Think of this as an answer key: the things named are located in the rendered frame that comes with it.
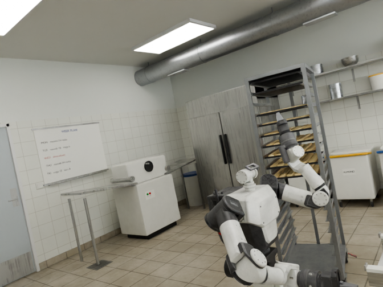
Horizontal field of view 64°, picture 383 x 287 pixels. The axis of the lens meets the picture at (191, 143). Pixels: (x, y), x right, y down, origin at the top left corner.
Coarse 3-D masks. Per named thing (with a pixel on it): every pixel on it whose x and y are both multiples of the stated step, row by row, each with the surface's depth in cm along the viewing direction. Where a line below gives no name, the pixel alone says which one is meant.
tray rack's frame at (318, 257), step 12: (276, 72) 243; (288, 72) 270; (312, 72) 280; (288, 84) 300; (312, 84) 288; (324, 132) 288; (300, 144) 301; (324, 144) 289; (336, 204) 291; (312, 216) 304; (300, 252) 293; (312, 252) 288; (324, 252) 283; (300, 264) 270; (312, 264) 266; (324, 264) 262
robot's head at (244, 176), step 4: (240, 172) 152; (244, 172) 150; (248, 172) 152; (252, 172) 155; (256, 172) 157; (236, 176) 153; (240, 176) 152; (244, 176) 150; (248, 176) 150; (252, 176) 155; (240, 180) 152; (244, 180) 151; (248, 180) 151; (252, 180) 155; (244, 184) 158; (248, 184) 153; (252, 184) 153
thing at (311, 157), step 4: (304, 156) 279; (308, 156) 272; (312, 156) 281; (316, 156) 263; (280, 160) 282; (300, 160) 259; (304, 160) 254; (308, 160) 256; (312, 160) 246; (316, 160) 253; (276, 164) 262; (280, 164) 258; (284, 164) 260
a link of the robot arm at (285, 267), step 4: (276, 264) 130; (280, 264) 129; (284, 264) 128; (288, 264) 129; (292, 264) 130; (296, 264) 132; (280, 268) 127; (284, 268) 127; (288, 268) 127; (292, 268) 129; (296, 268) 131; (284, 272) 125; (288, 272) 127; (284, 276) 125; (284, 280) 125; (280, 284) 125
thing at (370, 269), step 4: (364, 264) 103; (364, 268) 103; (368, 268) 102; (372, 268) 102; (376, 268) 101; (380, 268) 101; (368, 272) 102; (372, 272) 101; (376, 272) 101; (380, 272) 100; (368, 276) 102; (372, 276) 102; (376, 276) 101; (380, 276) 100; (368, 280) 103; (372, 280) 102; (376, 280) 101; (380, 280) 100; (372, 284) 102; (376, 284) 101; (380, 284) 100
